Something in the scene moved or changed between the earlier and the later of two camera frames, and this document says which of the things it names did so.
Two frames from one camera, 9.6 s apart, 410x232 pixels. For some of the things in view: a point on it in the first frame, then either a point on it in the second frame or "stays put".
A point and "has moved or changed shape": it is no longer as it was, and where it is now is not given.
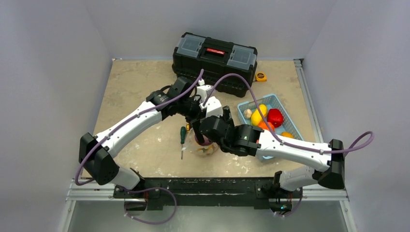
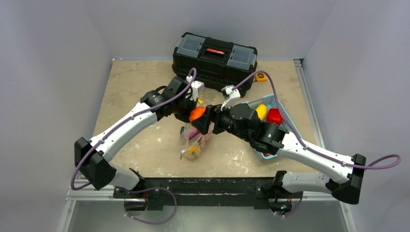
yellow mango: [256, 117] stays put
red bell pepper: [275, 116] stays put
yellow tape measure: [260, 77] stays put
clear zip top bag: [206, 148] has moved or changed shape
